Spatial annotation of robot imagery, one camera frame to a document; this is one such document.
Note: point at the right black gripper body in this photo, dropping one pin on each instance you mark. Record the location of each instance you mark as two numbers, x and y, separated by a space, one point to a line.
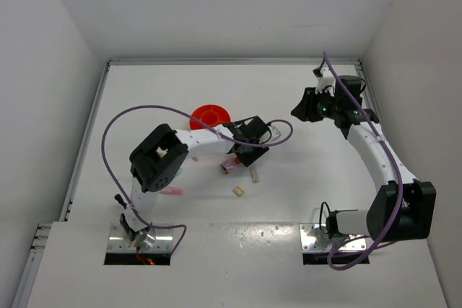
323 107

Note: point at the small tan sharpener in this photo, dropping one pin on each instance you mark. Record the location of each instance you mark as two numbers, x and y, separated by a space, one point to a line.
238 191

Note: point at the pink highlighter pen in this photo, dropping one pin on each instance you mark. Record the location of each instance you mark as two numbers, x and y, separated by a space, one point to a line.
170 190

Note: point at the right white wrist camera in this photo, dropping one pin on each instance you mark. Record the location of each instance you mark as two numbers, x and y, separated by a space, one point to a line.
325 79

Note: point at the pink glue bottle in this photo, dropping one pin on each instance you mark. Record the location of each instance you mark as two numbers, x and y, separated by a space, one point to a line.
230 165

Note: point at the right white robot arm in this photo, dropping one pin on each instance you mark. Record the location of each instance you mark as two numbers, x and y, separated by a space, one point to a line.
403 206

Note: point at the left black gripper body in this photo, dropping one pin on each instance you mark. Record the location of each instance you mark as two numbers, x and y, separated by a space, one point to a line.
249 154

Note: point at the grey eraser block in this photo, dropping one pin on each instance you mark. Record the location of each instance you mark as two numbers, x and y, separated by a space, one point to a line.
254 174

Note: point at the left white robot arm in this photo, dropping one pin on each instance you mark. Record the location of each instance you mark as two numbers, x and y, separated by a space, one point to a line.
157 159

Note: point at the orange round organizer container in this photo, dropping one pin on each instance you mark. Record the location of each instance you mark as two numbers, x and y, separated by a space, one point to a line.
211 115

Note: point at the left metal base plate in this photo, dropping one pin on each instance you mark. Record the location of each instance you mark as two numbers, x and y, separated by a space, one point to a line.
157 241

